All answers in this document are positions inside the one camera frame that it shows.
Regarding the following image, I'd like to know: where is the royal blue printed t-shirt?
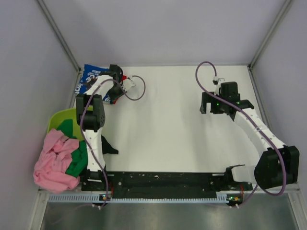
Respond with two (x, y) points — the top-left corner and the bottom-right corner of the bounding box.
(74, 64), (126, 104)

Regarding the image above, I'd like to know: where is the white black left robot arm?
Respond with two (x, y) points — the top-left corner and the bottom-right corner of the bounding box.
(76, 64), (123, 190)

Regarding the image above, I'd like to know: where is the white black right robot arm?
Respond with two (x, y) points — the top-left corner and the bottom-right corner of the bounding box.
(200, 79), (299, 190)

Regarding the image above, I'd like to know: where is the lime green plastic basket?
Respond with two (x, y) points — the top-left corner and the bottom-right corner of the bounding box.
(47, 108), (83, 141)

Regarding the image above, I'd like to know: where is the black crumpled t-shirt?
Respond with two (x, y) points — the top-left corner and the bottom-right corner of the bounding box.
(101, 136), (119, 155)

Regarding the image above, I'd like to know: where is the green crumpled t-shirt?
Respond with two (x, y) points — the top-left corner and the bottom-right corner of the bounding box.
(57, 119), (88, 177)

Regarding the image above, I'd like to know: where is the pink crumpled t-shirt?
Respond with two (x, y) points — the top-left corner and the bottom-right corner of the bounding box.
(33, 129), (80, 194)

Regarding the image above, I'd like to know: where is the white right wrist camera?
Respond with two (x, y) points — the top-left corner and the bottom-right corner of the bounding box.
(213, 76), (225, 95)

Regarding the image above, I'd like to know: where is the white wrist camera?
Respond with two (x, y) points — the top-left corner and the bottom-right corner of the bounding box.
(122, 76), (135, 92)
(213, 76), (225, 95)

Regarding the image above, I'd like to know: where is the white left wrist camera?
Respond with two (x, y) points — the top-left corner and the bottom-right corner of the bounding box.
(122, 76), (135, 92)

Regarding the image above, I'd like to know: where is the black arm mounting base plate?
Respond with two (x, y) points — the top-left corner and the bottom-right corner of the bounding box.
(107, 171), (252, 199)

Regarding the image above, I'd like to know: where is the aluminium frame rail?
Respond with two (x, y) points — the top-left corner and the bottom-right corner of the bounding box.
(38, 184), (301, 194)

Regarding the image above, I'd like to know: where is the grey slotted cable duct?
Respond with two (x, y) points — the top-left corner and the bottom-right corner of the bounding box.
(47, 193), (243, 204)

